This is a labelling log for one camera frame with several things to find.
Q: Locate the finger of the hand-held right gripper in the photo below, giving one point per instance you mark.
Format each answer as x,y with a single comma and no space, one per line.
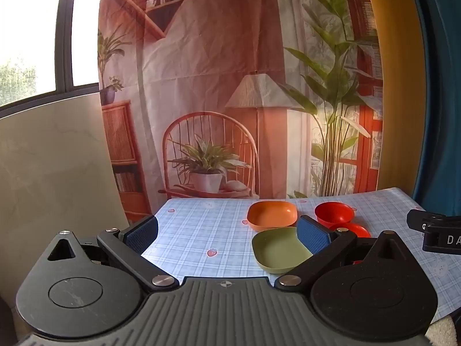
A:
432,221

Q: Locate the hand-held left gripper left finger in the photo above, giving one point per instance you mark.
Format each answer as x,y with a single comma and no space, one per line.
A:
143,233

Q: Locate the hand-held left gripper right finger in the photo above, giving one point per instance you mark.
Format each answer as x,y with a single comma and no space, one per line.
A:
312,238

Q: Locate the red round bowl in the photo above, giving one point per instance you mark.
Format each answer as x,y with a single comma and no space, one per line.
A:
333,214

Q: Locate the green square plate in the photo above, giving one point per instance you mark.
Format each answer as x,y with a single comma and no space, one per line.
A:
275,250

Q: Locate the red round plate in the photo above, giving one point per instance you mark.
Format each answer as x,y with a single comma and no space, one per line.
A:
354,230

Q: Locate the orange square plate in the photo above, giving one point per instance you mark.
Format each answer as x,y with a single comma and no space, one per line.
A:
272,214

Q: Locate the blue plaid tablecloth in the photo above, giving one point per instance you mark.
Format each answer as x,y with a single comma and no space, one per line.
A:
201,230

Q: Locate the white fuzzy cloth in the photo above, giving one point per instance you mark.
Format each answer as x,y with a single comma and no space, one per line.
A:
448,333

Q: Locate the blue curtain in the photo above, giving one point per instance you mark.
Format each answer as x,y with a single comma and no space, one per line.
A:
443,97

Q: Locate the yellow curtain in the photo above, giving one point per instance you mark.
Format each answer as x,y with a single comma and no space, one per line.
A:
396,97

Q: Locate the printed room backdrop cloth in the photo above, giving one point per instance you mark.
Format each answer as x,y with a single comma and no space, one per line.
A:
216,43

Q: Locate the dark framed window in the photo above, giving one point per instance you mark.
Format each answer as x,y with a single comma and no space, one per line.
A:
65,32

